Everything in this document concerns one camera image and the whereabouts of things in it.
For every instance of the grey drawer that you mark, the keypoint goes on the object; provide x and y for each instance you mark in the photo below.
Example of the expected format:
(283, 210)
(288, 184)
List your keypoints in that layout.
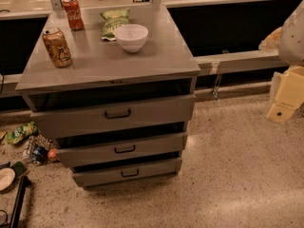
(123, 150)
(89, 179)
(111, 117)

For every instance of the green chip bag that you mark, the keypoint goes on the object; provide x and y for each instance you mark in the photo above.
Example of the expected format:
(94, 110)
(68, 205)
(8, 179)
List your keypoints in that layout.
(113, 19)

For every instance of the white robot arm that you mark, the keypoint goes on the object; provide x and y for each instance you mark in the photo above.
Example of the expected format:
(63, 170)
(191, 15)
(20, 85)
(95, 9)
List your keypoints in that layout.
(288, 40)

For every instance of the grey bottom drawer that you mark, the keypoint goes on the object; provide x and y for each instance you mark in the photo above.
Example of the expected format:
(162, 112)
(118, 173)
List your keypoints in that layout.
(89, 179)

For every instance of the white bowl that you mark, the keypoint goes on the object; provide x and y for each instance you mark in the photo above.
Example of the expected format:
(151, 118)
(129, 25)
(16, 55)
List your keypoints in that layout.
(131, 37)

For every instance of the grey drawer cabinet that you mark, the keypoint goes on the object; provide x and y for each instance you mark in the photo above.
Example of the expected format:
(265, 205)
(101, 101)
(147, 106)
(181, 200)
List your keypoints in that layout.
(102, 73)

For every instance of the green snack bag on floor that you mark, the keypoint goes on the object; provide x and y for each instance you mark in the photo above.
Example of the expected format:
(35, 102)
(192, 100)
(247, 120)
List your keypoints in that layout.
(21, 132)

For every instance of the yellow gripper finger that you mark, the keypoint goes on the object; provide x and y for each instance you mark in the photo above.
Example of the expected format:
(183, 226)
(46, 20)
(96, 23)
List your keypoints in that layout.
(287, 94)

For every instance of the white plate on floor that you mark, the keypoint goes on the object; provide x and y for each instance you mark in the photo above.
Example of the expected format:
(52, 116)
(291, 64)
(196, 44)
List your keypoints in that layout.
(7, 176)

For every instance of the wire basket on floor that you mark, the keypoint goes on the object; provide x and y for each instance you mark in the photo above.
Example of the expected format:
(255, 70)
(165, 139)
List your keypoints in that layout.
(32, 143)

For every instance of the blue can on floor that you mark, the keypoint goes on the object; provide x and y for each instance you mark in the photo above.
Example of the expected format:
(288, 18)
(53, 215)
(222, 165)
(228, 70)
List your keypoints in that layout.
(39, 155)

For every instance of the red cola can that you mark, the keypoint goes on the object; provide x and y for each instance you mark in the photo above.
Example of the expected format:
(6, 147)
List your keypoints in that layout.
(73, 14)

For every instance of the black stand on floor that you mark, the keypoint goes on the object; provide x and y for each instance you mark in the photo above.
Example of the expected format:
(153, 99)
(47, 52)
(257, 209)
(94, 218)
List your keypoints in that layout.
(12, 220)

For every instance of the gold patterned soda can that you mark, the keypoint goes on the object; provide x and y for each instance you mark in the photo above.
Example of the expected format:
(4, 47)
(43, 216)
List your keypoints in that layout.
(57, 48)

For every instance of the green sponge on floor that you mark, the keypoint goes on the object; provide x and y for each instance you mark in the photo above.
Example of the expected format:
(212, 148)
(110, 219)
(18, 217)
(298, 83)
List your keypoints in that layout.
(20, 169)

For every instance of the orange fruit on floor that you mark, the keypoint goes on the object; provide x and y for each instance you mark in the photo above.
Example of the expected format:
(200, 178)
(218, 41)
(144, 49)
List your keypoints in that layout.
(52, 156)

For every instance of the grey top drawer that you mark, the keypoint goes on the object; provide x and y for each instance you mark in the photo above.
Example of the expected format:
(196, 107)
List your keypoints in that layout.
(111, 117)

